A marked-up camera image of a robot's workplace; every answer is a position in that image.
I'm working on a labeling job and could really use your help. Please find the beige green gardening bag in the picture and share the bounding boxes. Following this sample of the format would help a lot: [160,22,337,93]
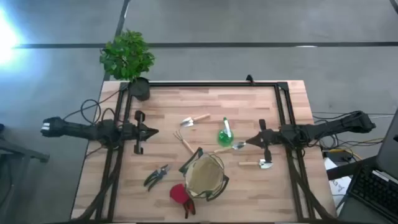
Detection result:
[178,147,231,202]

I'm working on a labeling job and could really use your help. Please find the white paper box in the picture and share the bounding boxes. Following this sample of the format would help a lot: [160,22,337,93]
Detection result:
[323,156,353,208]

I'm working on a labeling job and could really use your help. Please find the green spray bottle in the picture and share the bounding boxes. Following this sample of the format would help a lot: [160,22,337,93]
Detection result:
[216,116,235,147]

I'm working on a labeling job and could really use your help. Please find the black metal stand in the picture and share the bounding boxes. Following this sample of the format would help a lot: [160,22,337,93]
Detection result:
[0,123,51,218]

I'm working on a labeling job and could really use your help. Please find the red black garden glove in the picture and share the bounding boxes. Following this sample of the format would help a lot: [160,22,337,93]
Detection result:
[169,183,197,220]

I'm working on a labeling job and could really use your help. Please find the yellow cable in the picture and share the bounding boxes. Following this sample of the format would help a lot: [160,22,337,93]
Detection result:
[322,137,386,156]

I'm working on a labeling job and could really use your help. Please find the potted green plant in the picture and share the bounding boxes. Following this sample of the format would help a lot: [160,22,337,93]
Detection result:
[99,29,156,102]

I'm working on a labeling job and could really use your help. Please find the black laptop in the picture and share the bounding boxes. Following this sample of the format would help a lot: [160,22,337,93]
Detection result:
[337,108,398,223]

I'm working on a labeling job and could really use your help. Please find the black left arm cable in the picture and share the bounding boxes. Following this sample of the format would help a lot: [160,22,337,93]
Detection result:
[62,88,126,126]

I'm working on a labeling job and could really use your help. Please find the narrow wooden handled trowel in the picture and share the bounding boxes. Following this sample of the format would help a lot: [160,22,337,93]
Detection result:
[213,141,248,154]

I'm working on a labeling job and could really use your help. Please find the wide wooden handled trowel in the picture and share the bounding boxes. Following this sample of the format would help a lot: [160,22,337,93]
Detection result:
[180,113,211,128]

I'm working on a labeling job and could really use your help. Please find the square wooden handled shovel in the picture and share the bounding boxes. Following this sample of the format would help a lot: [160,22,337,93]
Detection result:
[238,158,275,170]

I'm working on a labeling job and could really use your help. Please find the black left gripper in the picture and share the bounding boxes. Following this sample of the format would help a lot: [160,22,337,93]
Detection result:
[119,110,160,156]

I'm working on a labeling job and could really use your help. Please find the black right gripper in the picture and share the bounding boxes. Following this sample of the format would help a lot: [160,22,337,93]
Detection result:
[245,119,284,164]

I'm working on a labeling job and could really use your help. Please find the black aluminium frame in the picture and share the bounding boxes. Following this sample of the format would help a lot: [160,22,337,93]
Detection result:
[70,80,338,223]

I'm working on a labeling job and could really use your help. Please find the wooden handled hand rake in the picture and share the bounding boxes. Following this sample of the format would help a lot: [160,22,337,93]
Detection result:
[173,128,196,155]

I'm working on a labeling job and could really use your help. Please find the black cable bundle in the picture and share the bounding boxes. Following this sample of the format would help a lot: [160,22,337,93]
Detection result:
[312,110,387,163]

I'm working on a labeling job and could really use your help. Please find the black pruning shears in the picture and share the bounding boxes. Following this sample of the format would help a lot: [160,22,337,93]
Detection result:
[143,164,172,192]

